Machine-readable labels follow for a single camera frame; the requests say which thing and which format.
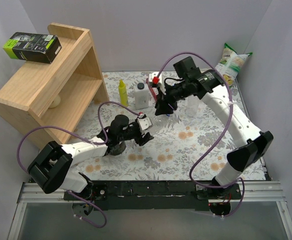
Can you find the floral table mat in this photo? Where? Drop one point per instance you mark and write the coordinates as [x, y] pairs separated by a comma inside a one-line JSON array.
[[177, 152]]

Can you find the yellow squeeze bottle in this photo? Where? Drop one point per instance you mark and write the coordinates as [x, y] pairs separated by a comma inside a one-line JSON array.
[[123, 93]]

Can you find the black green box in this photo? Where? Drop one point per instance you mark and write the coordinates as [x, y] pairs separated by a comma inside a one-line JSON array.
[[33, 47]]

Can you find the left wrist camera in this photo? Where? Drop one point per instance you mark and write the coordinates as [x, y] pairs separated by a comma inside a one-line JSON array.
[[144, 122]]

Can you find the red toothpaste box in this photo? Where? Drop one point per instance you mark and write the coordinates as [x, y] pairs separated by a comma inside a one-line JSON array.
[[151, 90]]

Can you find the clear plastic bottle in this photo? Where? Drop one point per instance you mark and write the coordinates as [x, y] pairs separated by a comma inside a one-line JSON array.
[[192, 106], [158, 123]]

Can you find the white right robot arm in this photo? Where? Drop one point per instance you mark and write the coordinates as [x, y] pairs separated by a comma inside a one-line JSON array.
[[213, 90]]

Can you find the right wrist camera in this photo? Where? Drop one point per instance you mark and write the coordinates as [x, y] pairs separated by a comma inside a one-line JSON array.
[[155, 82]]

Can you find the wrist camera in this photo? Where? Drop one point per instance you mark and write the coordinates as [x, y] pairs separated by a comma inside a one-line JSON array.
[[144, 122], [155, 82]]

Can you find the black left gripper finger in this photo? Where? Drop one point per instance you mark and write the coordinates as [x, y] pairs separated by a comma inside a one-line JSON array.
[[148, 137], [140, 141]]

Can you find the green chips bag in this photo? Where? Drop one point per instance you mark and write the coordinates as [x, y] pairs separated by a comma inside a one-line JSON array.
[[231, 63]]

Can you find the wooden shelf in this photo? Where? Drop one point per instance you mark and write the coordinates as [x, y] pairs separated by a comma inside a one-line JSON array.
[[74, 75]]

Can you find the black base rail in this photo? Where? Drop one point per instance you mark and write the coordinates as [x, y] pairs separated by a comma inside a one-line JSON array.
[[149, 194]]

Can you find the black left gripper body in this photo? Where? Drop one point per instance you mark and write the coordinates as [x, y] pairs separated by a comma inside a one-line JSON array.
[[141, 136]]

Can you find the cream object under shelf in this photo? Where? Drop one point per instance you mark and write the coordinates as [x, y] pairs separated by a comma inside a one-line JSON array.
[[55, 102]]

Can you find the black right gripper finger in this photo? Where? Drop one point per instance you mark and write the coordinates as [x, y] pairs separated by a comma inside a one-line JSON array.
[[160, 97], [164, 108]]

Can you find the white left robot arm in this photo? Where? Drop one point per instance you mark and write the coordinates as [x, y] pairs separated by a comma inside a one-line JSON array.
[[51, 168]]

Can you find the white bottle black cap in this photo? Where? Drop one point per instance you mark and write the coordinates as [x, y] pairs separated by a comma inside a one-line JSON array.
[[141, 94]]

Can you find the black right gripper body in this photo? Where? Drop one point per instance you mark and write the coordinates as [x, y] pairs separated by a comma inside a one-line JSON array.
[[164, 100]]

